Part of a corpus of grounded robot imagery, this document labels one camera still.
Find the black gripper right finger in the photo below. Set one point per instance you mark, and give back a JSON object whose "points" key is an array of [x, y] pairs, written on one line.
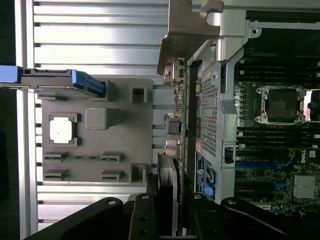
{"points": [[205, 220]]}

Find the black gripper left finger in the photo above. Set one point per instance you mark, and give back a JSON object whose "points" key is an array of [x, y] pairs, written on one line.
{"points": [[143, 217]]}

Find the blue expansion slot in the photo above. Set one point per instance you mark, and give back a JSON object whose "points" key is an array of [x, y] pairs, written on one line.
{"points": [[257, 165]]}

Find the green RAM stick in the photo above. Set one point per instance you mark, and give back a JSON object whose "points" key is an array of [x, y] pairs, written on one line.
{"points": [[82, 157]]}

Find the grey parts rack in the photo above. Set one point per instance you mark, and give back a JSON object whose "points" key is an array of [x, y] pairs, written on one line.
{"points": [[130, 130]]}

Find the green motherboard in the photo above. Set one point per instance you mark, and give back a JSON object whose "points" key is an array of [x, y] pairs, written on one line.
{"points": [[287, 160]]}

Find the silver chipset heatsink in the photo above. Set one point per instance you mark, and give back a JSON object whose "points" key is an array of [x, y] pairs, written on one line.
{"points": [[305, 186]]}

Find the open PC case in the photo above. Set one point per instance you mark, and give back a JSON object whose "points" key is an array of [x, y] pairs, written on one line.
{"points": [[230, 112]]}

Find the silver CPU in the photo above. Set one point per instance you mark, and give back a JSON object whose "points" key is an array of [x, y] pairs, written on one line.
{"points": [[60, 131]]}

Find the CPU socket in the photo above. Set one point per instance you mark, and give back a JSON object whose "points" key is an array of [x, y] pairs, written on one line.
{"points": [[282, 105]]}

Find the metal socket cover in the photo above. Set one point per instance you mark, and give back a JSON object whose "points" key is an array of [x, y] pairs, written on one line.
{"points": [[308, 96]]}

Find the hard disk with blue bracket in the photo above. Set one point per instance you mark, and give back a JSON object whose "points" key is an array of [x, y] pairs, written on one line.
{"points": [[82, 78]]}

